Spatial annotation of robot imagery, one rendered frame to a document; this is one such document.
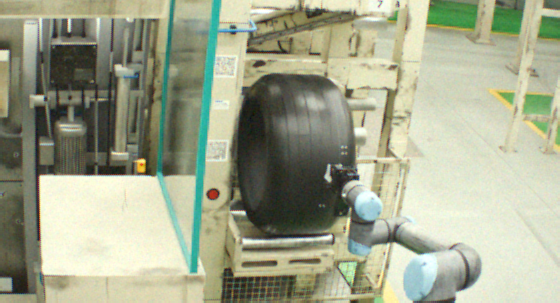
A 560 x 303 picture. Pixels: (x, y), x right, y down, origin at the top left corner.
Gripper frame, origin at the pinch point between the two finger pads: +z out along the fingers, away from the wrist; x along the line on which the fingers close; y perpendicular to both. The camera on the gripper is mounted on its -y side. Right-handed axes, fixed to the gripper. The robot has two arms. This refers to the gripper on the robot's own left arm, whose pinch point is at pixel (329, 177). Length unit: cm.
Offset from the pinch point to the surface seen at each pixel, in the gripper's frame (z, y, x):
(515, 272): 129, -107, -178
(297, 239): 17.2, -28.5, 2.5
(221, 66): 17.3, 31.4, 33.3
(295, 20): 56, 42, -3
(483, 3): 636, 6, -435
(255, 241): 17.2, -28.7, 17.6
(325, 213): 4.8, -14.2, -1.9
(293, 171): 2.2, 1.4, 11.4
